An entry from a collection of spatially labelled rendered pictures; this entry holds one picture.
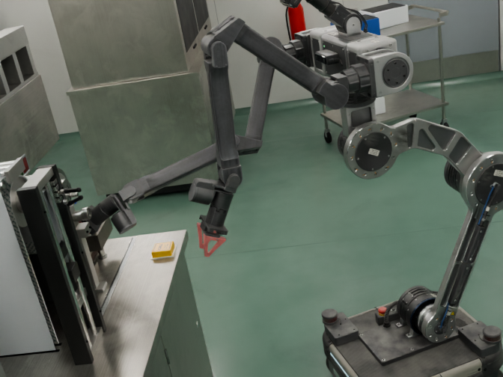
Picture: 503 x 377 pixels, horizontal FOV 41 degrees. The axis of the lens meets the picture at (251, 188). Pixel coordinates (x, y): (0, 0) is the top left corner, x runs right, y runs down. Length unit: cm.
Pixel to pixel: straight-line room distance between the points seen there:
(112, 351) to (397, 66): 117
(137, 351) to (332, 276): 200
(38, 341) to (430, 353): 152
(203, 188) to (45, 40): 512
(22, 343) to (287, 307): 180
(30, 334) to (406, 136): 137
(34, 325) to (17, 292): 11
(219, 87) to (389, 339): 142
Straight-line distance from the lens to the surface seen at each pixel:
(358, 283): 370
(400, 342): 284
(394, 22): 537
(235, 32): 184
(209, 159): 227
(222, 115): 189
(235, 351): 335
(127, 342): 200
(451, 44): 673
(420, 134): 242
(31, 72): 304
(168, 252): 236
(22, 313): 203
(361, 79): 201
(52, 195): 184
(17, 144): 275
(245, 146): 229
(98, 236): 237
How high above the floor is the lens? 201
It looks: 24 degrees down
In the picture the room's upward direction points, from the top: 10 degrees counter-clockwise
